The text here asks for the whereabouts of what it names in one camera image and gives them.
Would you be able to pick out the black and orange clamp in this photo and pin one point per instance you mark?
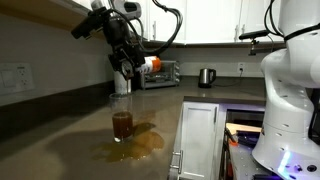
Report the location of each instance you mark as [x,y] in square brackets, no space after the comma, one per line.
[231,138]

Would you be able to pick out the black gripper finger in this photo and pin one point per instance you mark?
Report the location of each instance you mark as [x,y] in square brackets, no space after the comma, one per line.
[115,63]
[140,60]

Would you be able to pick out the wooden board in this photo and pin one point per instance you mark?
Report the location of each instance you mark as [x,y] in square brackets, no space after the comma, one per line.
[243,127]

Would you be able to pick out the tall clear glass cup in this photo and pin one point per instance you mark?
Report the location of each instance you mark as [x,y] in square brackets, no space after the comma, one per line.
[121,103]

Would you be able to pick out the silver toaster oven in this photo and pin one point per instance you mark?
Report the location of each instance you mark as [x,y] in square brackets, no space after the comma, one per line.
[163,76]

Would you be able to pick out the small brown glass cup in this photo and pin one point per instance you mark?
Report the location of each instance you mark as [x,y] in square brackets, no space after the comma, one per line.
[122,126]

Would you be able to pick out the white wall outlet plate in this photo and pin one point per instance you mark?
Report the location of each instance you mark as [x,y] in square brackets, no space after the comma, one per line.
[15,78]

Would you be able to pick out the black camera on stand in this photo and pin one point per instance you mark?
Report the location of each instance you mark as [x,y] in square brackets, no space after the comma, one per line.
[255,34]

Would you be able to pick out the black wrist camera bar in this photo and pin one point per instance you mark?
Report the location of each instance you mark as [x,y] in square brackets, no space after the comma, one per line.
[86,25]

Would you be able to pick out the small white wall outlet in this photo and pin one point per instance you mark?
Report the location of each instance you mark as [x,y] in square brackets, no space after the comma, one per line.
[241,67]

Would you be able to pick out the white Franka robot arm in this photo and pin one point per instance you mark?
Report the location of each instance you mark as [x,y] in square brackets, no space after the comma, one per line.
[290,100]

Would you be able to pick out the steel electric kettle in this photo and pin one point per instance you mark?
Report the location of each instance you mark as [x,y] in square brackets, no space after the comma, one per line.
[206,78]

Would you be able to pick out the brown spilled drink puddle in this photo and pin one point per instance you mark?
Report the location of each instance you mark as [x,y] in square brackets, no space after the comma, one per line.
[146,143]

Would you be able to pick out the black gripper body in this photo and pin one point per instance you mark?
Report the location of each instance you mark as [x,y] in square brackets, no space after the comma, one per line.
[118,36]

